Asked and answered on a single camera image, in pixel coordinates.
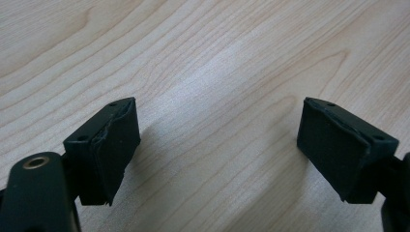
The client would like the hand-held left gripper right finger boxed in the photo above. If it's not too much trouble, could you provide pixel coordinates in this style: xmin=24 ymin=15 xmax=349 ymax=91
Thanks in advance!
xmin=296 ymin=97 xmax=400 ymax=205

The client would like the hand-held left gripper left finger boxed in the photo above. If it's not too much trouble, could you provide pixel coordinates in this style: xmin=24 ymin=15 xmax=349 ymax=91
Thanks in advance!
xmin=62 ymin=97 xmax=142 ymax=207

